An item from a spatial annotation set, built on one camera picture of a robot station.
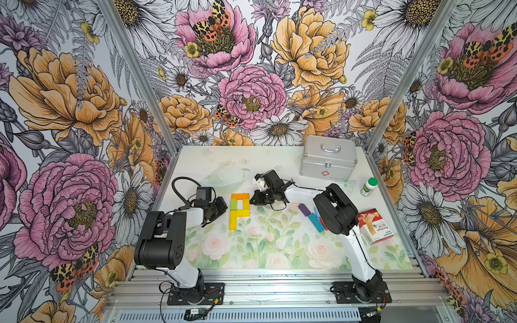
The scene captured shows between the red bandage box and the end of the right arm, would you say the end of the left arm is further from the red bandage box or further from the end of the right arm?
the red bandage box

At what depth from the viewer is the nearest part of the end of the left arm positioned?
0.77 m

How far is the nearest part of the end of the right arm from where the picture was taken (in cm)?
80

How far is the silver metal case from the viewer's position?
1.01m

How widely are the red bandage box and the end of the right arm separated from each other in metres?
0.38
